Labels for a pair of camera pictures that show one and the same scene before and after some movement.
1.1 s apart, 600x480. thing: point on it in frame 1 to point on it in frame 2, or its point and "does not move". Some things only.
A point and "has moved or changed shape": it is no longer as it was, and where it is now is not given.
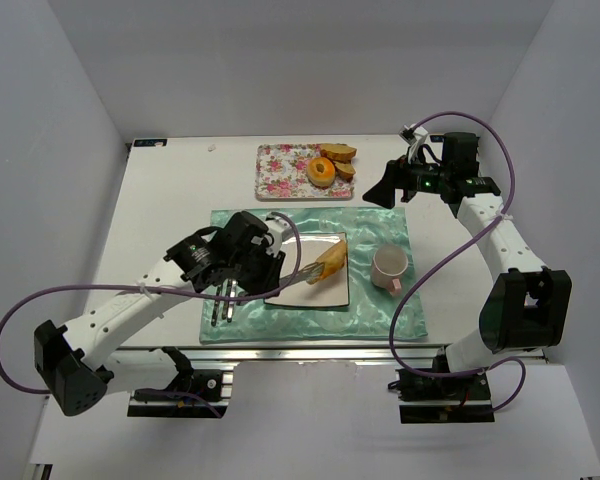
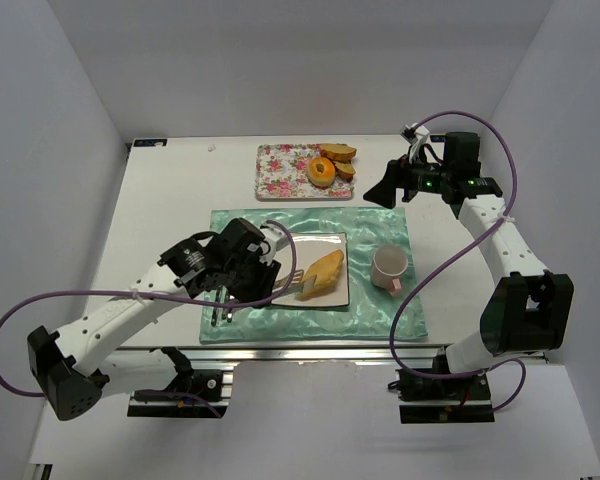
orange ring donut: x=320 y=179 does not move
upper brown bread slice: x=338 y=151 does not move
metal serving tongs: x=309 y=274 to x=296 y=284
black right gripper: x=397 y=176 does not move
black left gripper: x=262 y=270 does not move
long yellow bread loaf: x=333 y=261 has moved or changed shape
